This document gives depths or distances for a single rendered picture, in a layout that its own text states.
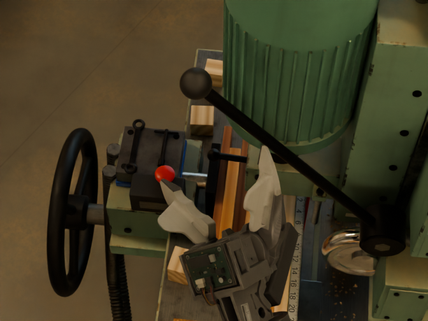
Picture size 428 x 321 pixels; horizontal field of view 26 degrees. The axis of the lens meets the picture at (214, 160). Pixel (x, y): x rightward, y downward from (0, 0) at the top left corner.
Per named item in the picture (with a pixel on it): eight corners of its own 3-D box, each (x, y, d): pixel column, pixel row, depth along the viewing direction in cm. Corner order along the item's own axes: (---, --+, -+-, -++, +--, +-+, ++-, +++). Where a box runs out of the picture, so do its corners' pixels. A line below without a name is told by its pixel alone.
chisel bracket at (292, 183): (248, 157, 144) (249, 127, 137) (338, 165, 143) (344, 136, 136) (243, 199, 140) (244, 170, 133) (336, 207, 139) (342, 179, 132)
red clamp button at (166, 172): (156, 166, 140) (156, 163, 139) (176, 168, 139) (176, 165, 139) (153, 183, 138) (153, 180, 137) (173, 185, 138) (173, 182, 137)
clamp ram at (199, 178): (175, 167, 152) (173, 138, 145) (220, 172, 152) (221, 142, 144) (168, 216, 148) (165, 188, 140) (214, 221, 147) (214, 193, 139)
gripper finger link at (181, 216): (137, 187, 105) (195, 239, 102) (169, 176, 110) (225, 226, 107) (127, 207, 106) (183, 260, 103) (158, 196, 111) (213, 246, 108)
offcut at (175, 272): (176, 256, 144) (175, 245, 141) (195, 262, 144) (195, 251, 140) (167, 279, 142) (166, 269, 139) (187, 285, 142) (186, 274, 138)
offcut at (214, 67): (225, 73, 163) (225, 61, 160) (221, 87, 161) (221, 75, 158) (207, 70, 163) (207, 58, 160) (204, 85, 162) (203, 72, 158)
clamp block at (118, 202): (125, 158, 157) (120, 130, 150) (204, 166, 156) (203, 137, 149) (110, 236, 150) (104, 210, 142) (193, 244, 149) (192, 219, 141)
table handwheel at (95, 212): (52, 110, 147) (28, 294, 142) (178, 121, 146) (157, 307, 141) (85, 142, 175) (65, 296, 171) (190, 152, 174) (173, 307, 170)
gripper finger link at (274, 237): (286, 201, 99) (269, 273, 102) (293, 198, 101) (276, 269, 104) (250, 185, 102) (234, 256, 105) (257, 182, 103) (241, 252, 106)
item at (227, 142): (223, 147, 155) (224, 125, 149) (231, 148, 155) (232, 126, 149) (207, 283, 142) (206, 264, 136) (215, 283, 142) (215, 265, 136)
